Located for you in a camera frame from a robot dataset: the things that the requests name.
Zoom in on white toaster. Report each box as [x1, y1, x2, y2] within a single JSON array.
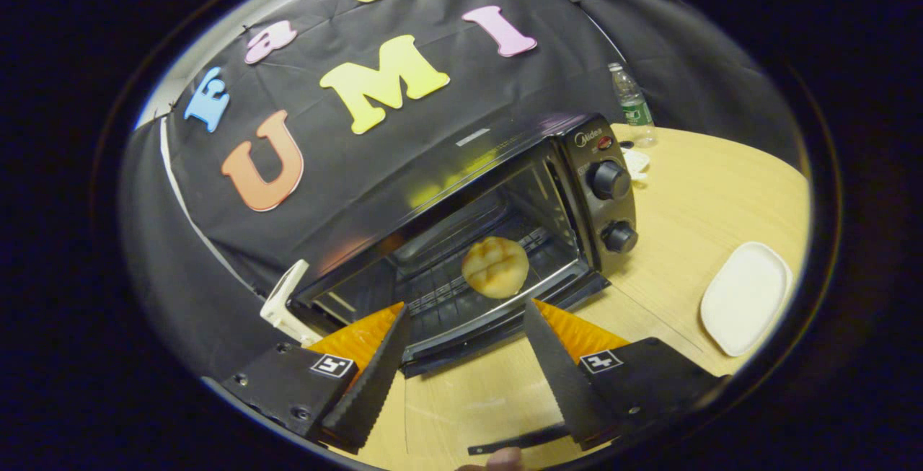
[[260, 260, 327, 347]]

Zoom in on clear plastic water bottle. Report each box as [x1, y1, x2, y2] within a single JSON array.
[[608, 62, 659, 149]]

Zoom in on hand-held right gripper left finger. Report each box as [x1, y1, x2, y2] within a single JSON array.
[[216, 302, 413, 456]]

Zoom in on white plate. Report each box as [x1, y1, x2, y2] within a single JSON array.
[[699, 242, 794, 358]]

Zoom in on black electric oven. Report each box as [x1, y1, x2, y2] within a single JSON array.
[[292, 112, 640, 457]]

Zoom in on white crumpled paper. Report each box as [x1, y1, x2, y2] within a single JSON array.
[[622, 148, 652, 185]]

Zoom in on round bread bun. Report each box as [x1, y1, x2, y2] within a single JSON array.
[[461, 237, 530, 299]]

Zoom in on black backdrop cloth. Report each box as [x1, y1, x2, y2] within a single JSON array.
[[119, 0, 808, 385]]

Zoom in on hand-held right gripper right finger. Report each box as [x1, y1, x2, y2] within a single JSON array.
[[523, 298, 730, 452]]

